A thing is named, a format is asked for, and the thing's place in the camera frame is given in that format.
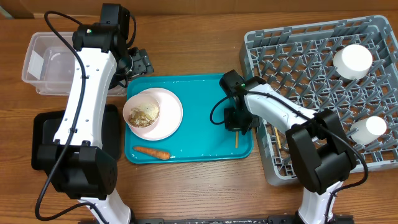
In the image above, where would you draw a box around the wooden chopstick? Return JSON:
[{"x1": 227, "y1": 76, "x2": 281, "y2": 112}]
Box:
[
  {"x1": 235, "y1": 131, "x2": 239, "y2": 149},
  {"x1": 274, "y1": 127, "x2": 282, "y2": 149}
]

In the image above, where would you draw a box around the pink bowl with food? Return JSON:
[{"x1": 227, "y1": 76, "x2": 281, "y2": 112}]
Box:
[{"x1": 123, "y1": 93, "x2": 160, "y2": 131}]

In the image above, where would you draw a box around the pink round plate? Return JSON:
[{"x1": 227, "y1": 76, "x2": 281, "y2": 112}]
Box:
[{"x1": 130, "y1": 88, "x2": 183, "y2": 141}]

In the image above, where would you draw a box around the large white bowl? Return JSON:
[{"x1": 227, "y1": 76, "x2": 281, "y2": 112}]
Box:
[{"x1": 333, "y1": 44, "x2": 373, "y2": 80}]

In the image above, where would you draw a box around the small white cup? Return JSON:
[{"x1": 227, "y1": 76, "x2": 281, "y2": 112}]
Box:
[{"x1": 350, "y1": 116, "x2": 387, "y2": 145}]

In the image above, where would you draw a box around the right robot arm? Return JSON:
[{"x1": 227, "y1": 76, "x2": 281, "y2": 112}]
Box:
[{"x1": 219, "y1": 70, "x2": 369, "y2": 223}]

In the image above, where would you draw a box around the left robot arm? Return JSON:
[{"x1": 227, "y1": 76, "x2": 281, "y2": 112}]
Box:
[{"x1": 32, "y1": 3, "x2": 154, "y2": 223}]

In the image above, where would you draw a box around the grey dishwasher rack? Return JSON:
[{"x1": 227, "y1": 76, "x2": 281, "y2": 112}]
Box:
[{"x1": 239, "y1": 16, "x2": 397, "y2": 171}]

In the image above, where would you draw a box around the teal serving tray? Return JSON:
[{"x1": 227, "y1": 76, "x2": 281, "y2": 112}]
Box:
[{"x1": 124, "y1": 74, "x2": 254, "y2": 164}]

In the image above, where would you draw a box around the orange carrot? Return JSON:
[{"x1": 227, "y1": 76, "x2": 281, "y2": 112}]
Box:
[{"x1": 133, "y1": 146, "x2": 171, "y2": 160}]

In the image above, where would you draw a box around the clear plastic bin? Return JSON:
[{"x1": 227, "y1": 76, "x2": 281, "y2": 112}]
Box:
[{"x1": 22, "y1": 32, "x2": 127, "y2": 98}]

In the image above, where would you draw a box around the black plastic tray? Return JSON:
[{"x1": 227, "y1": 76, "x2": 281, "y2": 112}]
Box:
[{"x1": 31, "y1": 105, "x2": 121, "y2": 170}]

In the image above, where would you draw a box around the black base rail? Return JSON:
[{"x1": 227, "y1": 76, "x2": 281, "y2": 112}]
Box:
[{"x1": 136, "y1": 214, "x2": 355, "y2": 224}]

